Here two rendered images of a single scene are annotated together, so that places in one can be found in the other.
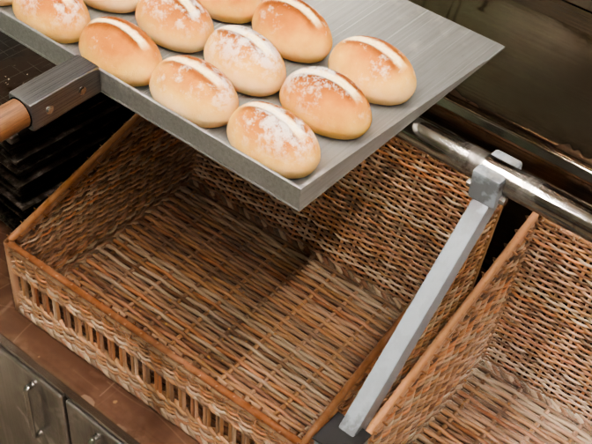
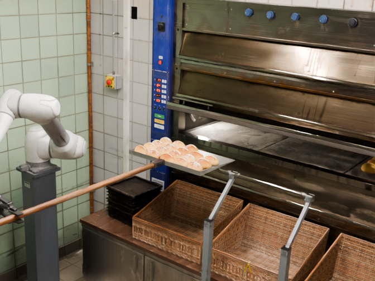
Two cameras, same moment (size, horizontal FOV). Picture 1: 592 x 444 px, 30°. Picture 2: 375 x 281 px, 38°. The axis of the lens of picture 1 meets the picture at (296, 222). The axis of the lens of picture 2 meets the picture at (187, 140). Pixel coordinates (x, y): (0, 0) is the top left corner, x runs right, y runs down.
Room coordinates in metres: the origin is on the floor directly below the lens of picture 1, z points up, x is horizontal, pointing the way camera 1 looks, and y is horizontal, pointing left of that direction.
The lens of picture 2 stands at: (-2.10, 0.04, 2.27)
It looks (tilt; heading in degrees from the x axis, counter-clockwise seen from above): 17 degrees down; 1
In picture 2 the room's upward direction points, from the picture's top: 2 degrees clockwise
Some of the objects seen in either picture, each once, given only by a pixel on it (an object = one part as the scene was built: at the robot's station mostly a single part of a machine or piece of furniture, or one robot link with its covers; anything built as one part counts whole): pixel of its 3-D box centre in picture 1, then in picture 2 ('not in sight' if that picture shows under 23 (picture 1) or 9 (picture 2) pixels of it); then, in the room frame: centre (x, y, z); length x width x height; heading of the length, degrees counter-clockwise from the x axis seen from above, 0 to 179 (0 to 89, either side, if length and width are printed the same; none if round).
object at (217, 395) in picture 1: (253, 248); (187, 218); (1.12, 0.06, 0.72); 0.56 x 0.49 x 0.28; 55
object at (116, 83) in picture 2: not in sight; (113, 81); (1.85, 0.66, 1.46); 0.10 x 0.07 x 0.10; 53
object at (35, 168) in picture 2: not in sight; (35, 164); (1.19, 1.06, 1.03); 0.22 x 0.18 x 0.06; 142
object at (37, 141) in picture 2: not in sight; (38, 143); (1.20, 1.04, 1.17); 0.18 x 0.16 x 0.22; 86
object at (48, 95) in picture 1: (55, 92); (157, 163); (0.85, 0.25, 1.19); 0.09 x 0.04 x 0.03; 144
